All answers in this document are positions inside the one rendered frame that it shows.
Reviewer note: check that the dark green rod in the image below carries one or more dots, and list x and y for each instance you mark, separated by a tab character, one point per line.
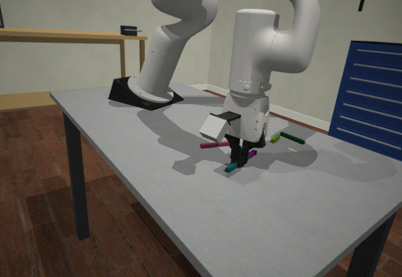
298	140

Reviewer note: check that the pink rod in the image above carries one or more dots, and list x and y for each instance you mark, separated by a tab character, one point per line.
213	145

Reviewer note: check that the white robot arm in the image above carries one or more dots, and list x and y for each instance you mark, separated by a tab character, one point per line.
258	48

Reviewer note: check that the turquoise rod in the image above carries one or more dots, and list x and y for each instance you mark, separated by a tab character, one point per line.
233	166

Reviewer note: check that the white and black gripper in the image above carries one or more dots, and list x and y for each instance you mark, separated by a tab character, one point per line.
252	126

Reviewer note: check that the lime green rod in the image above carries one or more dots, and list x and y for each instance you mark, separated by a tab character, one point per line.
274	139

